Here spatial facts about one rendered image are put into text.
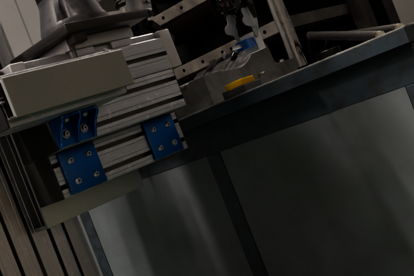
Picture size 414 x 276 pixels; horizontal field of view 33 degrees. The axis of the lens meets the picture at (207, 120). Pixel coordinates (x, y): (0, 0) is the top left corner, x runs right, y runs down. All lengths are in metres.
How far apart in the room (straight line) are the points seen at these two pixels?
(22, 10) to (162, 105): 3.40
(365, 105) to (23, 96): 0.86
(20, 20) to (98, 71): 3.55
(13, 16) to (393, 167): 3.47
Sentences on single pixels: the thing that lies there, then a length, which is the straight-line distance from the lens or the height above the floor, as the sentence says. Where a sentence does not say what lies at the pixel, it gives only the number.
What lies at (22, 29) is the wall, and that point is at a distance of 4.78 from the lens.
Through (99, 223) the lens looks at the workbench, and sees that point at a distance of 2.40.
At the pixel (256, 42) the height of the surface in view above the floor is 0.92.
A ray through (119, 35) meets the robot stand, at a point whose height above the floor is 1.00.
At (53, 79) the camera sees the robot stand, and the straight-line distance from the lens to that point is 1.21.
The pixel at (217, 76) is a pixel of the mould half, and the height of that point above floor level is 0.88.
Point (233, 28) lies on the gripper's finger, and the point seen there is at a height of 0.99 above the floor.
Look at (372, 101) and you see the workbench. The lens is 1.70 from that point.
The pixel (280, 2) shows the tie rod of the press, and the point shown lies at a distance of 2.67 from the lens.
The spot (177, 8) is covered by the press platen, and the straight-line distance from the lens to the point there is 3.03.
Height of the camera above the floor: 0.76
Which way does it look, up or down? level
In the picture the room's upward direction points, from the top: 22 degrees counter-clockwise
